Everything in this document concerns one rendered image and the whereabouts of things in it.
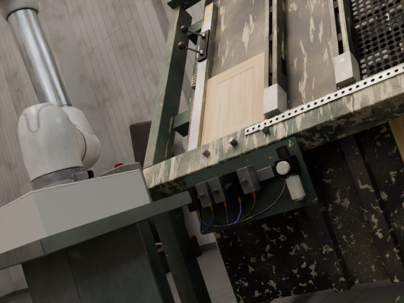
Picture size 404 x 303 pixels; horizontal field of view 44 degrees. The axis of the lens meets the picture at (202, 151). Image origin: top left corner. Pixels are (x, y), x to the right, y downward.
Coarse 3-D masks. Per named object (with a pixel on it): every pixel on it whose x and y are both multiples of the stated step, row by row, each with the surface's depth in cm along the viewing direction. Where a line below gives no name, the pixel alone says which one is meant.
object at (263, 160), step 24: (288, 144) 171; (216, 168) 188; (240, 168) 171; (264, 168) 172; (288, 168) 163; (192, 192) 183; (216, 192) 176; (240, 192) 173; (264, 192) 179; (288, 192) 174; (312, 192) 169; (216, 216) 191; (240, 216) 173; (264, 216) 180
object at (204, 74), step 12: (216, 12) 256; (204, 24) 251; (204, 60) 233; (204, 72) 227; (204, 84) 223; (204, 96) 220; (204, 108) 216; (192, 120) 214; (192, 132) 209; (192, 144) 205
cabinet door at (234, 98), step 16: (240, 64) 216; (256, 64) 209; (208, 80) 226; (224, 80) 218; (240, 80) 211; (256, 80) 203; (208, 96) 219; (224, 96) 212; (240, 96) 205; (256, 96) 198; (208, 112) 213; (224, 112) 206; (240, 112) 199; (256, 112) 192; (208, 128) 207; (224, 128) 201; (240, 128) 194
